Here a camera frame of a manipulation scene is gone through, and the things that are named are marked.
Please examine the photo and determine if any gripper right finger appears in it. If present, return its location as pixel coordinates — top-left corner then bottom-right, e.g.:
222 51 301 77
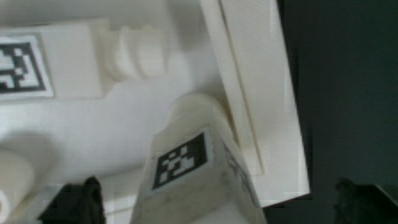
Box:
333 179 398 224

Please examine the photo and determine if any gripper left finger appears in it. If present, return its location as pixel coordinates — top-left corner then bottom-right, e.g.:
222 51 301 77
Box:
39 177 106 224

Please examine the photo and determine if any white leg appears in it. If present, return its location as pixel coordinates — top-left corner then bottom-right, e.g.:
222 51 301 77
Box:
131 94 268 224
0 18 166 102

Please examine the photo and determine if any white leg inside tray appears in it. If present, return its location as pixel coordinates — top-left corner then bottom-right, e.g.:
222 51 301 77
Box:
0 18 166 102

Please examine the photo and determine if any white square tabletop tray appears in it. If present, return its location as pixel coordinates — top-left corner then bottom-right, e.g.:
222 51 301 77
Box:
0 0 309 224

